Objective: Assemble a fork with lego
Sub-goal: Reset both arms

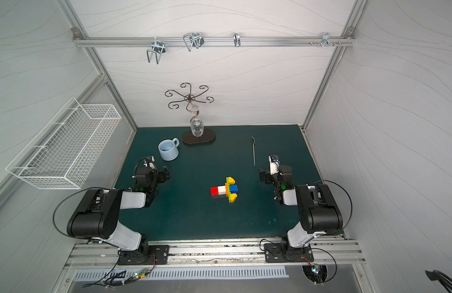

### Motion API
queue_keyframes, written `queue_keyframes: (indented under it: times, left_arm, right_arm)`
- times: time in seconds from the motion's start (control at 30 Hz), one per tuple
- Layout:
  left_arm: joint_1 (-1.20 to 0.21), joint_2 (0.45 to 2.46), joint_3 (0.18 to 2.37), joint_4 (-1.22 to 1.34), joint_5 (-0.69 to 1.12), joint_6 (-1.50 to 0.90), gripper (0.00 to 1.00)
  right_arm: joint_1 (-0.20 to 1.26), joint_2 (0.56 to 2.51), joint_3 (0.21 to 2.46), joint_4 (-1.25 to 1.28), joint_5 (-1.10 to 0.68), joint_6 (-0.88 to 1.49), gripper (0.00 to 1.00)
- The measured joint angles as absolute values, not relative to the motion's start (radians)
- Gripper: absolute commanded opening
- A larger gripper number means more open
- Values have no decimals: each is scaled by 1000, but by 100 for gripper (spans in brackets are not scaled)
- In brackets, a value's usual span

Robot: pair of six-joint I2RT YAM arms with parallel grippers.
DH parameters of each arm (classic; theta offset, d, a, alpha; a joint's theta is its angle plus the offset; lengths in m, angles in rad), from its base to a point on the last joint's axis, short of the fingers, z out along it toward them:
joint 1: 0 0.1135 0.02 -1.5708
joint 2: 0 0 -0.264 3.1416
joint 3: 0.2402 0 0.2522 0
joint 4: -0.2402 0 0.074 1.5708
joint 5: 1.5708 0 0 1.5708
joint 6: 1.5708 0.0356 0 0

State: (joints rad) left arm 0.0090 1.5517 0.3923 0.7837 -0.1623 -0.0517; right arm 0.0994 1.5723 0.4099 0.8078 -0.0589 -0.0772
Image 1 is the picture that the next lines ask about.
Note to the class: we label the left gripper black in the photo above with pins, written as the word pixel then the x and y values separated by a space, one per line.
pixel 162 174

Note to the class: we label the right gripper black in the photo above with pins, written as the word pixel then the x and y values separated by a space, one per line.
pixel 267 176

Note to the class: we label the blue lego brick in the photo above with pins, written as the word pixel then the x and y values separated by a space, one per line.
pixel 233 188

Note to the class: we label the white lego brick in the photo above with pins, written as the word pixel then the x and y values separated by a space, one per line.
pixel 221 190

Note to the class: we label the red lego brick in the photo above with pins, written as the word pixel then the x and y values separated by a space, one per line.
pixel 214 191

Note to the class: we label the green lego brick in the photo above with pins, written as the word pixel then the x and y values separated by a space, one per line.
pixel 228 183

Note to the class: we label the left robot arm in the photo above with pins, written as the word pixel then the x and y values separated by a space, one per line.
pixel 97 218

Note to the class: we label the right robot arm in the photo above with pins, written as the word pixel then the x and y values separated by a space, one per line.
pixel 318 214

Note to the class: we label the light blue mug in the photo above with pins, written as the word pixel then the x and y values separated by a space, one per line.
pixel 168 149

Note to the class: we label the metal tweezers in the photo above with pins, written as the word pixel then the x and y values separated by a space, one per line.
pixel 253 151

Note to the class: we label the green table mat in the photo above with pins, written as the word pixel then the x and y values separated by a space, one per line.
pixel 184 208

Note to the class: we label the white vent grille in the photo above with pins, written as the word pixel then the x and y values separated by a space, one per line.
pixel 188 273

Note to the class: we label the metal hook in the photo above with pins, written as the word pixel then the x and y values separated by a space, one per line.
pixel 193 40
pixel 236 40
pixel 155 52
pixel 326 41

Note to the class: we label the black stand corner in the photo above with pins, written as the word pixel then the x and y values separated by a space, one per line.
pixel 442 278

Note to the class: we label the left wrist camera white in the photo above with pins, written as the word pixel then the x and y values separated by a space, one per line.
pixel 151 163

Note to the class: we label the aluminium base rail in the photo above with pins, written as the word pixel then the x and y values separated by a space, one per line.
pixel 256 252

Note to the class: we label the white wire basket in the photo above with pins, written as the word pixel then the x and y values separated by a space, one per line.
pixel 62 155

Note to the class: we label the aluminium top rail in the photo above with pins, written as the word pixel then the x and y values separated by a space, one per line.
pixel 210 42

